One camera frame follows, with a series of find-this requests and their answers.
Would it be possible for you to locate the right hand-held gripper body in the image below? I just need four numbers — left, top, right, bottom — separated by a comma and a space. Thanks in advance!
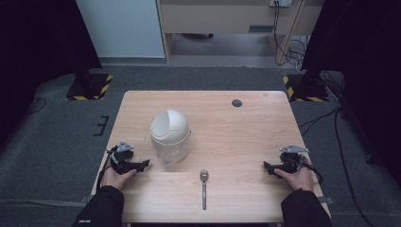
270, 144, 310, 175

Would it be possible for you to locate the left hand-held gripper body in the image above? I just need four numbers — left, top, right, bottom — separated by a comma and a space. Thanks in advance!
109, 140, 143, 175

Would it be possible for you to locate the white domed trash can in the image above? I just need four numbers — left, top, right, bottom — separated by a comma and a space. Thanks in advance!
149, 109, 192, 166

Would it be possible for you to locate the metal spoon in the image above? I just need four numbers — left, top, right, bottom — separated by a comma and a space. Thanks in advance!
200, 169, 210, 211

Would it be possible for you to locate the person's right hand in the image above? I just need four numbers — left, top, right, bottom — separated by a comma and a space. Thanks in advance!
273, 156, 316, 193

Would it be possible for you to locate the person's left hand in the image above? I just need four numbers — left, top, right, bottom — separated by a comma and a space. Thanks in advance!
99, 163, 138, 191

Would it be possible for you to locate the wooden desk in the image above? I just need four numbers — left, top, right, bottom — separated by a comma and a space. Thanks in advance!
90, 90, 332, 224

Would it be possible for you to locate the black stand base striped edge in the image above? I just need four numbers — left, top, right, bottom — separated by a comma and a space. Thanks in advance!
282, 73, 330, 103
65, 73, 114, 101

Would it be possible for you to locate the black curtain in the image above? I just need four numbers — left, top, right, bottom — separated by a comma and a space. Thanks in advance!
0, 0, 103, 149
301, 0, 401, 187

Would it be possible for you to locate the white cabinet panel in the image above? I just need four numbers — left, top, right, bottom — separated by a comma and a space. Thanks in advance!
75, 0, 166, 59

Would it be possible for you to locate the left hand-held gripper cable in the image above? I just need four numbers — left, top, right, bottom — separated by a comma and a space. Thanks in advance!
96, 146, 119, 192

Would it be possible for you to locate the hand-held gripper cable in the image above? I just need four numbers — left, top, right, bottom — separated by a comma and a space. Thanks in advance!
96, 146, 119, 192
302, 157, 324, 185

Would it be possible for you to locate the right hand-held gripper cable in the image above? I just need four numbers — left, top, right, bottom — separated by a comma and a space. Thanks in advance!
302, 157, 324, 185

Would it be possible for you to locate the black floor cable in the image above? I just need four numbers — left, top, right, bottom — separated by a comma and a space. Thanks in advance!
26, 96, 47, 115
298, 107, 376, 227

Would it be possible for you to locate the black hanging cable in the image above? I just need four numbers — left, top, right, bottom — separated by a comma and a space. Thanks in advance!
272, 0, 305, 66

